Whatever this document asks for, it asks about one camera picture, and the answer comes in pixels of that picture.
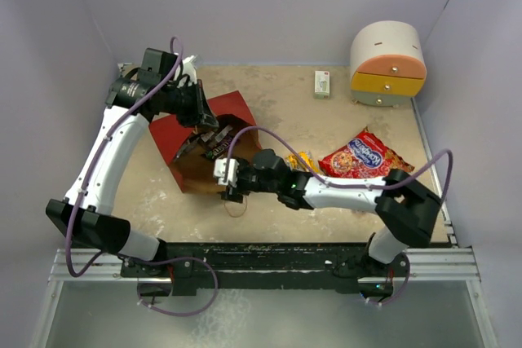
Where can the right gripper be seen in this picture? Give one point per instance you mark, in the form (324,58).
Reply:
(234,194)

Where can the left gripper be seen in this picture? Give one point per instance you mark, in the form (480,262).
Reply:
(201,110)

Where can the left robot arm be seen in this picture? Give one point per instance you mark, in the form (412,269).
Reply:
(162,83)

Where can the small white box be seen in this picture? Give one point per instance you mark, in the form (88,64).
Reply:
(321,84)

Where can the round pastel drawer cabinet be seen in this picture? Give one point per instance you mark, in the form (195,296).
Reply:
(387,67)

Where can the yellow snack packet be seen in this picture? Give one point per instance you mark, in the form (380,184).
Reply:
(303,161)

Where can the brown chocolate snack packet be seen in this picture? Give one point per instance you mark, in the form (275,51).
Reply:
(217,143)

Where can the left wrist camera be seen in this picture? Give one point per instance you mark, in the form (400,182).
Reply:
(188,71)

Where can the large red snack bag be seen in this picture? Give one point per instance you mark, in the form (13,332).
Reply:
(363,156)

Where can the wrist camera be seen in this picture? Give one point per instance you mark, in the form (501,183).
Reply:
(188,71)
(225,172)

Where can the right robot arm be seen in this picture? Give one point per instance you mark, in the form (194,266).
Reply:
(406,207)

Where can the red paper bag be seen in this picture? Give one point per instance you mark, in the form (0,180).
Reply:
(190,153)

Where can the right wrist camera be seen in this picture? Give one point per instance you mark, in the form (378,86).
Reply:
(225,172)

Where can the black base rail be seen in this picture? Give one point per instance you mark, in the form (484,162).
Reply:
(344,268)

